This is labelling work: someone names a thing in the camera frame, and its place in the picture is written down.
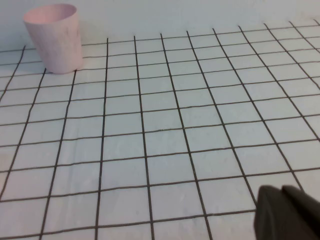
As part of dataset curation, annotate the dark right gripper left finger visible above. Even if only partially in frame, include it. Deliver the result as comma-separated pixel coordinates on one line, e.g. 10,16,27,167
253,184,296,240

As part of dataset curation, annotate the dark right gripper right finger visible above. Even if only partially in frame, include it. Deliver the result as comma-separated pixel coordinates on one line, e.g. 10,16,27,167
281,185,320,240

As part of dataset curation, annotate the pink plastic cup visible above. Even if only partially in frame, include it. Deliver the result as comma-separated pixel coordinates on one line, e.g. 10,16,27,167
23,3,84,75

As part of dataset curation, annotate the white black-grid table mat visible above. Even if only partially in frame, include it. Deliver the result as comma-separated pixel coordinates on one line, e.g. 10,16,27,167
0,18,320,240

